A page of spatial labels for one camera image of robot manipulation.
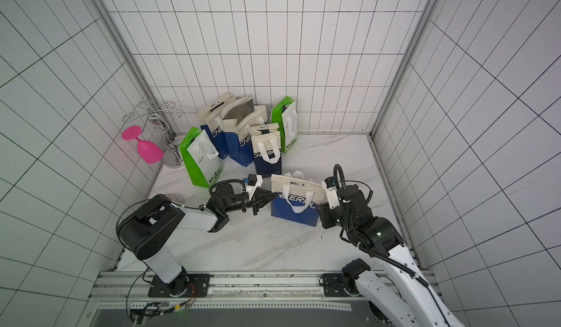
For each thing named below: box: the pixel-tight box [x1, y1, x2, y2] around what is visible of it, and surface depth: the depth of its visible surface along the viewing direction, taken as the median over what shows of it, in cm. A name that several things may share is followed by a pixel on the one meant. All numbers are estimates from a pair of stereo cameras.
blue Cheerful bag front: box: [197, 92, 237, 160], surface depth 97 cm
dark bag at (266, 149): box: [249, 122, 282, 179], surface depth 87 cm
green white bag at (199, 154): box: [178, 127, 223, 189], surface depth 87 cm
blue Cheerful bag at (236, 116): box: [220, 96, 269, 168], surface depth 97 cm
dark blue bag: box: [271, 170, 326, 227], surface depth 76 cm
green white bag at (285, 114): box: [271, 95, 298, 154], surface depth 97 cm
